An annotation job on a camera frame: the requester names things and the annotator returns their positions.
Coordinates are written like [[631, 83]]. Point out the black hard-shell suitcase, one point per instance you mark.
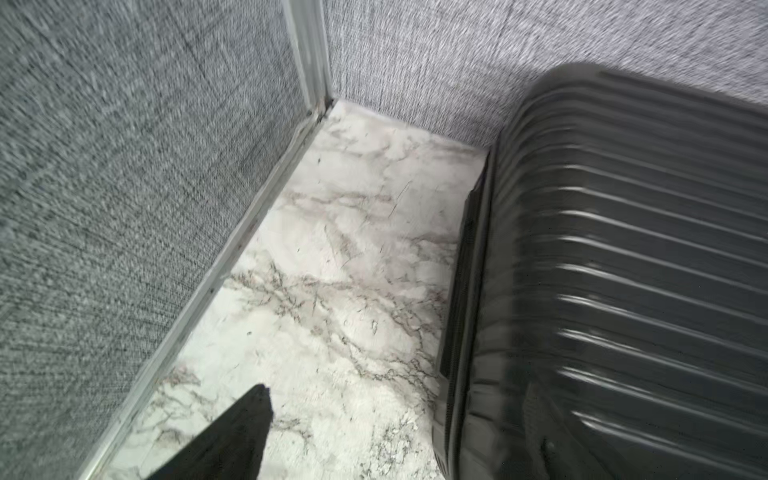
[[608, 309]]

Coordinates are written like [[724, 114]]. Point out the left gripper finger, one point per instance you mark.
[[232, 447]]

